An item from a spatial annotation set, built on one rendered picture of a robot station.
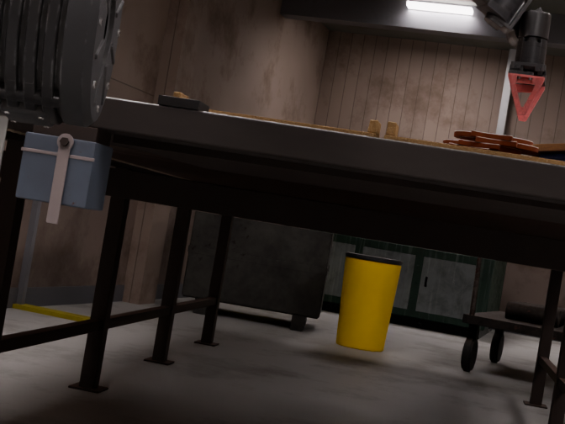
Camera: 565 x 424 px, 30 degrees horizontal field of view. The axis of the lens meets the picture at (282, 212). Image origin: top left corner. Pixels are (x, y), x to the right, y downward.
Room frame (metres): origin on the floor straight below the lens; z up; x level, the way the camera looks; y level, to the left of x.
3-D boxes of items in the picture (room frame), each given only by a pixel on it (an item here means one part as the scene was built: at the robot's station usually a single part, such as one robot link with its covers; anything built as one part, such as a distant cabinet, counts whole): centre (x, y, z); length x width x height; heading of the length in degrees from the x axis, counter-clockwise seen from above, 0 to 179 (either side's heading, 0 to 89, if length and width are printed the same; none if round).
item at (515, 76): (2.01, -0.42, 1.07); 0.07 x 0.07 x 0.09; 76
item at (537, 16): (2.05, -0.42, 1.20); 0.07 x 0.06 x 0.07; 5
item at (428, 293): (10.65, -1.32, 0.37); 1.85 x 1.69 x 0.74; 74
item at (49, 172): (1.92, 0.41, 0.77); 0.14 x 0.11 x 0.18; 81
